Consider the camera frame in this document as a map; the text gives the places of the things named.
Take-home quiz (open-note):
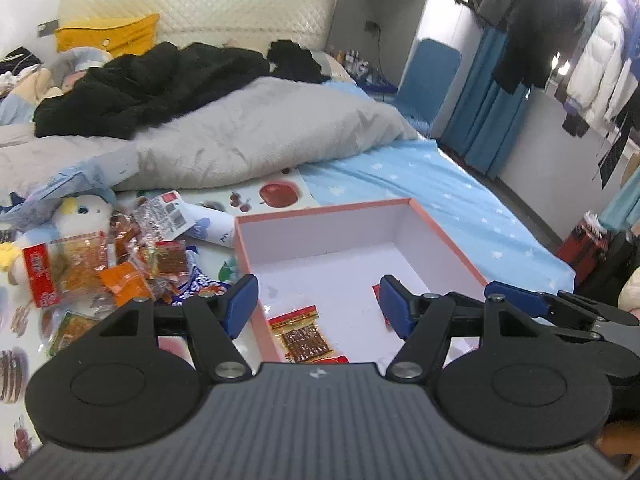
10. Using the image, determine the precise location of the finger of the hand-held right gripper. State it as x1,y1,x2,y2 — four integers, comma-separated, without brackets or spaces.
484,281,617,332

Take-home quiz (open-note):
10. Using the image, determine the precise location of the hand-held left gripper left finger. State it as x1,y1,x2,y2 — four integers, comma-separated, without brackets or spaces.
97,274,261,383

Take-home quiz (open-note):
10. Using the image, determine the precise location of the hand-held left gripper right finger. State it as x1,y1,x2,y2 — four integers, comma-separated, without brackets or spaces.
379,275,546,381

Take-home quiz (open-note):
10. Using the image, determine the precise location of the small red snack packet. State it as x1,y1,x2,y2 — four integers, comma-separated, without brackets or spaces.
372,284,401,331

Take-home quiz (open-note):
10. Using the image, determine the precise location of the brown strips snack packet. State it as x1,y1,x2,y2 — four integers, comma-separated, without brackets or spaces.
269,305,351,363

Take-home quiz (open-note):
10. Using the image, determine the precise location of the pink cardboard box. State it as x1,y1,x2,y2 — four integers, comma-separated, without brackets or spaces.
234,199,488,363

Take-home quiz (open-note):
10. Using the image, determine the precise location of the pile of snack packets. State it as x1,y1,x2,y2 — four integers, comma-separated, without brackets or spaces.
22,192,236,356

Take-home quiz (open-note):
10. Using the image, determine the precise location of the person's right hand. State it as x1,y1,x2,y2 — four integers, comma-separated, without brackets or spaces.
600,417,640,476

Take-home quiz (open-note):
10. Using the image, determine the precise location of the red suitcase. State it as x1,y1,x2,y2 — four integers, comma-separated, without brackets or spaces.
555,215,616,286

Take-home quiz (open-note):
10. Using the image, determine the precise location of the white spray bottle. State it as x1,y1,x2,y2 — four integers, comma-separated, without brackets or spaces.
187,205,236,248

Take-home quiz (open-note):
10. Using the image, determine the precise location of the black bag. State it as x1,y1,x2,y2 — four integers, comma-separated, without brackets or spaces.
575,232,640,311

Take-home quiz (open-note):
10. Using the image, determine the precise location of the fruit print mat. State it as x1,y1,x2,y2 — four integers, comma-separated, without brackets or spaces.
0,167,321,461

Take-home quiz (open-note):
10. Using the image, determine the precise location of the blue star bedsheet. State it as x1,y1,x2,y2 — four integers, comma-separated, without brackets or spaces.
300,80,576,291

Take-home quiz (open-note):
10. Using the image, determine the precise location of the teal cloth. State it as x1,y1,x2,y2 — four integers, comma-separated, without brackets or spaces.
600,165,640,231

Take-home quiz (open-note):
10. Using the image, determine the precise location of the hanging checked scarf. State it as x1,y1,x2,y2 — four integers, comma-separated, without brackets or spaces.
590,110,636,191

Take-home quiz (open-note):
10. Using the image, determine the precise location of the grey duvet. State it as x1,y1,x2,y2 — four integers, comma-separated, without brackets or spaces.
0,76,418,193

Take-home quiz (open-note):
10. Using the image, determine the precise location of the small hanging dark garment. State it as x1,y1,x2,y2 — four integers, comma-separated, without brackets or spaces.
560,105,591,138

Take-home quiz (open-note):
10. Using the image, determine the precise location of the white blue plush toy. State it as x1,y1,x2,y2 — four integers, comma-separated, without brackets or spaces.
0,195,118,286

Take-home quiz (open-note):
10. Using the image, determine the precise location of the blue curtain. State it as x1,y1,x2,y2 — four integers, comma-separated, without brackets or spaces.
440,25,531,181

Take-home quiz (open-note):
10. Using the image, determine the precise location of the blue plastic bag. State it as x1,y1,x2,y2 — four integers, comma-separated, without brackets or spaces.
0,152,138,221

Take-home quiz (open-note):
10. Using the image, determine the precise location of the blue nightstand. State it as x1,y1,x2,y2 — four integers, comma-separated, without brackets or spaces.
357,70,401,101

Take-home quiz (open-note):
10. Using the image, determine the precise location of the blue chair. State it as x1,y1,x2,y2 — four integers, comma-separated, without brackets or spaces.
392,38,462,131

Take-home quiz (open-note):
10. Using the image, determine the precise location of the black coat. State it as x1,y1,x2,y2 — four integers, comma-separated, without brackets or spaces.
34,41,273,140

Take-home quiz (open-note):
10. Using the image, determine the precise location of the hanging white puffer jacket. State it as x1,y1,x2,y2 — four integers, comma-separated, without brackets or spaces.
565,0,640,121

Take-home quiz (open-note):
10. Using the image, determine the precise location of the grey pillow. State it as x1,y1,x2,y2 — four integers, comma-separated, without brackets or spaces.
315,52,361,83

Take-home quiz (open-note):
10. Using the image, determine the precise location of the small black garment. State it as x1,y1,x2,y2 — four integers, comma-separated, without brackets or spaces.
266,39,331,85

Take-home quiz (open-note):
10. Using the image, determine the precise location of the row of small bottles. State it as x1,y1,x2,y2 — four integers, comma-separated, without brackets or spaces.
332,49,373,78

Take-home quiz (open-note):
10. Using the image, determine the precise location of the hanging black jacket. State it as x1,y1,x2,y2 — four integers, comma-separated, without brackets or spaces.
490,0,593,93

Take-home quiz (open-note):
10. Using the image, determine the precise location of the hanging light blue shirt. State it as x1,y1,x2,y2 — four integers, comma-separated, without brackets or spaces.
580,0,608,61

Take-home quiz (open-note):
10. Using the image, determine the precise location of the cream quilted headboard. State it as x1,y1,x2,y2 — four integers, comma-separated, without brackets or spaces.
57,0,337,53

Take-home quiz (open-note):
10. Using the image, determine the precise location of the yellow pillow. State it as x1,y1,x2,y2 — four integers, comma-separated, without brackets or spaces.
54,12,161,58

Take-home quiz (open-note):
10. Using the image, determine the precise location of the pastel printed blanket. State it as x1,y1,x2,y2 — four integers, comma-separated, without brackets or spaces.
0,46,113,126

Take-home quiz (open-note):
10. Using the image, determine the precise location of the heap of dark clothes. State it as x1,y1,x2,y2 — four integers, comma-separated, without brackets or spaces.
0,46,43,91

